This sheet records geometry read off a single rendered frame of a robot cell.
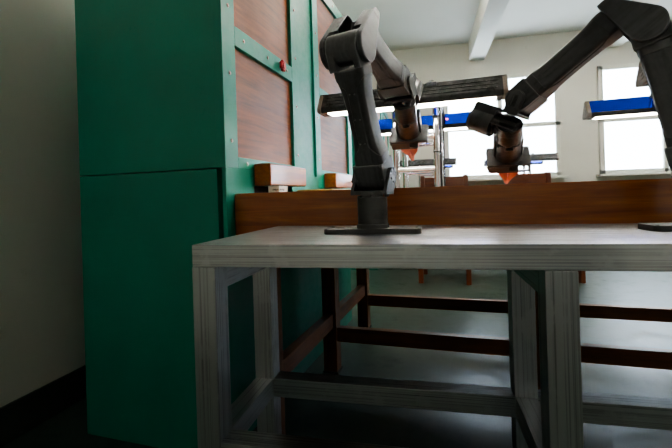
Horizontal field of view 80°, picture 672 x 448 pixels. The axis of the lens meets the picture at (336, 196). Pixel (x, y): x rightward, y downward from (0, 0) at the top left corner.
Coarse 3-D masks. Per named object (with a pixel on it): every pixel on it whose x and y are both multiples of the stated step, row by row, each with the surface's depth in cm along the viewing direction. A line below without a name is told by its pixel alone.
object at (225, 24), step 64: (128, 0) 124; (192, 0) 117; (256, 0) 137; (320, 0) 200; (128, 64) 124; (192, 64) 117; (256, 64) 136; (320, 64) 197; (128, 128) 125; (192, 128) 117; (256, 128) 134; (320, 128) 191
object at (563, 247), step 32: (512, 224) 94; (544, 224) 92; (576, 224) 89; (608, 224) 87; (192, 256) 72; (224, 256) 70; (256, 256) 69; (288, 256) 68; (320, 256) 66; (352, 256) 65; (384, 256) 64; (416, 256) 63; (448, 256) 62; (480, 256) 61; (512, 256) 60; (544, 256) 59; (576, 256) 58; (608, 256) 57; (640, 256) 56
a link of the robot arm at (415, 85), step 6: (408, 78) 95; (414, 78) 105; (408, 84) 95; (414, 84) 98; (420, 84) 106; (414, 90) 98; (420, 90) 106; (402, 96) 100; (408, 96) 99; (414, 96) 98; (420, 96) 106; (384, 102) 102; (390, 102) 101
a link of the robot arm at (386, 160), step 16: (352, 32) 73; (336, 48) 75; (352, 48) 73; (336, 64) 77; (352, 64) 76; (368, 64) 77; (336, 80) 78; (352, 80) 76; (368, 80) 78; (352, 96) 78; (368, 96) 78; (352, 112) 79; (368, 112) 78; (352, 128) 81; (368, 128) 79; (368, 144) 81; (384, 144) 84; (368, 160) 82; (384, 160) 82; (368, 176) 83; (384, 176) 82
